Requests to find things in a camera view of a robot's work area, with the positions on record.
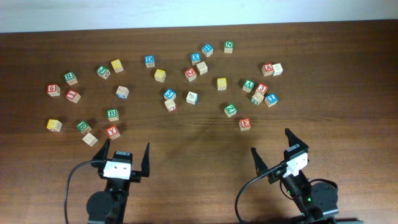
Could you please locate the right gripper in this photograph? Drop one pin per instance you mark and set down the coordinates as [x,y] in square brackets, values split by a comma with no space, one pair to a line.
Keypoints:
[261,166]

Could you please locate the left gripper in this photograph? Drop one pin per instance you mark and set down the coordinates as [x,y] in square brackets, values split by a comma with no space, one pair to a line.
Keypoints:
[137,177]

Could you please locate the yellow S wooden block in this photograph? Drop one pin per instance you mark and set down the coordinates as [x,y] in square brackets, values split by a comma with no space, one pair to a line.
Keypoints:
[160,75]

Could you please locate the green R wooden block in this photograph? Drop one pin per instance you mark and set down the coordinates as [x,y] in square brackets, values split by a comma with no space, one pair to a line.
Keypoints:
[70,78]

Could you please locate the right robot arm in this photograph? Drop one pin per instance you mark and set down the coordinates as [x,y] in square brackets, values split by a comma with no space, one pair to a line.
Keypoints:
[316,199]

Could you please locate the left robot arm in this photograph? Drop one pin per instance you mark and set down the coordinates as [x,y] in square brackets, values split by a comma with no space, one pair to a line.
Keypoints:
[109,205]

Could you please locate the red Y wooden block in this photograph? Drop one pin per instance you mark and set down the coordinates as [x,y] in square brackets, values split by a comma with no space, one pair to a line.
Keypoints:
[113,132]

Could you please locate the plain wooden block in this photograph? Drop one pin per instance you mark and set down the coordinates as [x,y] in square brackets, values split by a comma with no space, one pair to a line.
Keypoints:
[89,139]

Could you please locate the red E wooden block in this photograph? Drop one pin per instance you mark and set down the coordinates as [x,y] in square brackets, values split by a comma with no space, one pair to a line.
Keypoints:
[245,124]

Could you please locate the green B wooden block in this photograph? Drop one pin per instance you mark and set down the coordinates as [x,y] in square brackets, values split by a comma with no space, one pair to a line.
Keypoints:
[112,114]

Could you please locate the green B tilted block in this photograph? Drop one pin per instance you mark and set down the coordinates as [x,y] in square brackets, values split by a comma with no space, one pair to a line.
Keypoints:
[83,127]

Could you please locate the blue I wooden block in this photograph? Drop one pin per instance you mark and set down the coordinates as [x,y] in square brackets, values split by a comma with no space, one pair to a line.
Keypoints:
[271,100]

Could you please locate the green 4 wooden block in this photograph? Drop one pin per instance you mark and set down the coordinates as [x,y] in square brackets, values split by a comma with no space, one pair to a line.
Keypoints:
[257,98]

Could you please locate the green Z wooden block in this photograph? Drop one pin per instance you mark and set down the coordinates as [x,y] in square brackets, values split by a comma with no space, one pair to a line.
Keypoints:
[230,110]

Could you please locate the red 3 wooden block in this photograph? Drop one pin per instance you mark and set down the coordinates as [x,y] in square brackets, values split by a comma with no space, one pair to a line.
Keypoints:
[261,88]

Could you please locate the plain top blue-sided block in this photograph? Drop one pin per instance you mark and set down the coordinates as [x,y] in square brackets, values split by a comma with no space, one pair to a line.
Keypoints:
[122,92]

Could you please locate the red U wooden block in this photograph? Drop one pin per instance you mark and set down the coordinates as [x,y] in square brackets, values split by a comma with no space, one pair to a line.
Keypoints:
[170,105]

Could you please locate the green V wooden block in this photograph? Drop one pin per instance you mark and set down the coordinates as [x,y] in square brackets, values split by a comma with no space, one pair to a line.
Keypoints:
[248,85]

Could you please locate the yellow wooden block far left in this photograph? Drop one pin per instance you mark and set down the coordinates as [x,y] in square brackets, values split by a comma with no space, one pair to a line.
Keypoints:
[54,125]

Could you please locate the blue 5 wooden block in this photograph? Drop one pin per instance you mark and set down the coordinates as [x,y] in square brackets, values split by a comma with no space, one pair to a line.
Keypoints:
[169,94]

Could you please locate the red L wooden block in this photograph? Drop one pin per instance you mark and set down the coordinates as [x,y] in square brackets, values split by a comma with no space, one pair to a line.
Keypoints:
[73,96]

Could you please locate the red A wooden block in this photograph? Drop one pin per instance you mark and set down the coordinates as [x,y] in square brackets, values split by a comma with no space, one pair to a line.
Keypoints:
[267,69]

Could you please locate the plain block beside A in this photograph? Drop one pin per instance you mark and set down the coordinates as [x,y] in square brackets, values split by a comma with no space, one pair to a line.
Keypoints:
[277,69]

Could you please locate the green J wooden block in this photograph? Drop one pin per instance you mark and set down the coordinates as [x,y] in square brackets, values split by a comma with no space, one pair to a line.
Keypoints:
[103,72]

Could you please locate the leaf picture blue-sided block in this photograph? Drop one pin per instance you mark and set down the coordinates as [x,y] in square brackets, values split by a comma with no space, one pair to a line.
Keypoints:
[191,98]

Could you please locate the yellow top wooden block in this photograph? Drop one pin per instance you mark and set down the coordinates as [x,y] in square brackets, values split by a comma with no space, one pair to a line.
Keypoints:
[117,65]

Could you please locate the red 6 wooden block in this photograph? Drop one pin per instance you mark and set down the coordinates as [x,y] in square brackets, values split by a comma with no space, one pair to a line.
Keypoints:
[53,90]

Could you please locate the blue D wooden block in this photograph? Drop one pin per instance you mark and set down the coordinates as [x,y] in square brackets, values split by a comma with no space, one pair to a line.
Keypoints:
[149,61]

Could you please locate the red Q wooden block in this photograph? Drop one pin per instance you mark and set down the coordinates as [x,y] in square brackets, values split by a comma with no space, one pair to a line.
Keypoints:
[190,74]

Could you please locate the plain top block by X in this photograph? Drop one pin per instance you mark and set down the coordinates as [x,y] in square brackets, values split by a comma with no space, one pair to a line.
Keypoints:
[202,68]

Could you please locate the green N wooden block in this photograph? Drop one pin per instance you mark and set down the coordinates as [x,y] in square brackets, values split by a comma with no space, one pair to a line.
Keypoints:
[228,47]

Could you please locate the blue H wooden block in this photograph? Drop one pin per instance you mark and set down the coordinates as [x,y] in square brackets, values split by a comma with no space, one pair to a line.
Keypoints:
[207,50]

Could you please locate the blue X wooden block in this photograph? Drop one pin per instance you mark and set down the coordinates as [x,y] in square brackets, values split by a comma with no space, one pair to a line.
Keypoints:
[195,58]

